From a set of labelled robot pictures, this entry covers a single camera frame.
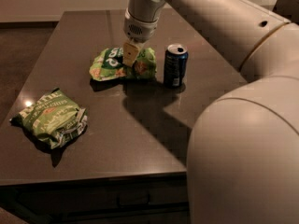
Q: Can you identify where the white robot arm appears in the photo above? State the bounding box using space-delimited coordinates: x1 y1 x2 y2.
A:
124 0 299 224

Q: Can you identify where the green jalapeno chip bag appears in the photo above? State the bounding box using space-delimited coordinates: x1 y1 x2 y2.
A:
10 88 88 149

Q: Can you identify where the green rice chip bag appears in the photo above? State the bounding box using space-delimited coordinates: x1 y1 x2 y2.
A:
89 48 157 81

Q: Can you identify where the blue pepsi can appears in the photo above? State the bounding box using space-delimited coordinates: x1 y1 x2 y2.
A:
164 43 189 88

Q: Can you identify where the dark drawer handle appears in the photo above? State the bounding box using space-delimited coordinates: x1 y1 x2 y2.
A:
117 193 150 208

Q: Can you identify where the dark box on counter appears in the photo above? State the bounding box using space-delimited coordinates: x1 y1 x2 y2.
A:
273 0 299 24

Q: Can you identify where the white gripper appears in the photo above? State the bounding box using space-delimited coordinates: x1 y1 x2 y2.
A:
122 9 158 67

